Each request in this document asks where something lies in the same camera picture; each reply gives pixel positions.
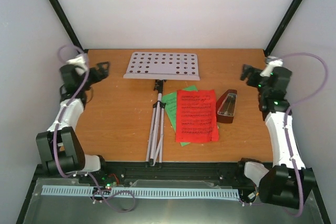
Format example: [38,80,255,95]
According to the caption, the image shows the brown wooden metronome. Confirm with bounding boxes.
[216,89,237,124]

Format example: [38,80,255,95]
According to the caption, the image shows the clear plastic metronome cover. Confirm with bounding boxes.
[217,93,237,117]

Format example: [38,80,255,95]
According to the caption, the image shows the white tripod music stand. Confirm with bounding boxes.
[123,51,200,166]

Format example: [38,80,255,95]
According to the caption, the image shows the red sheet music page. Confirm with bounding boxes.
[175,90,219,143]

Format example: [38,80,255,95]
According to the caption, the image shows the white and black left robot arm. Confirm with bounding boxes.
[36,58,110,184]

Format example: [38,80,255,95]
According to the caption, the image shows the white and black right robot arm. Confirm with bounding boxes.
[239,64,316,210]

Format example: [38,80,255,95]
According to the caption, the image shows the small green circuit board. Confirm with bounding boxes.
[105,181,118,190]

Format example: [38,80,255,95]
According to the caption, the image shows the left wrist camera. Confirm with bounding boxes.
[66,54,88,76]

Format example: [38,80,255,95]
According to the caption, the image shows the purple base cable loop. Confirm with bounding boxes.
[86,173,136,214]

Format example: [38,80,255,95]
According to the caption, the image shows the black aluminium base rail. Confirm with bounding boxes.
[34,161,266,189]

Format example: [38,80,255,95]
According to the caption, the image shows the light blue slotted cable duct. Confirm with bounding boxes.
[41,185,239,201]

